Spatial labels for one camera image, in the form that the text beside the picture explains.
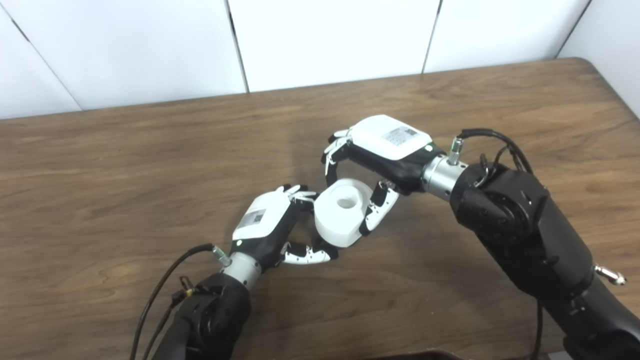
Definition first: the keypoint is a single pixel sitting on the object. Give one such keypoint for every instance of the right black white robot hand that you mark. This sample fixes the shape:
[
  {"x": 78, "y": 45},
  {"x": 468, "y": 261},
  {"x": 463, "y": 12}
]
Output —
[{"x": 385, "y": 137}]

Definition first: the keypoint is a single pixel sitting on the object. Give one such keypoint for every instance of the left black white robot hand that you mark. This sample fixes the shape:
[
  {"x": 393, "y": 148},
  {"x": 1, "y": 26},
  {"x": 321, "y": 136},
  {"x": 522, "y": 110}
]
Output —
[{"x": 262, "y": 217}]

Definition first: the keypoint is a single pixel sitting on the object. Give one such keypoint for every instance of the round white plastic piece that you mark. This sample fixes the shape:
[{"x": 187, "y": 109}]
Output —
[{"x": 332, "y": 230}]

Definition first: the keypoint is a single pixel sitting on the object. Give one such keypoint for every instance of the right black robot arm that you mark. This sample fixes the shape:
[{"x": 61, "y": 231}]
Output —
[{"x": 525, "y": 235}]

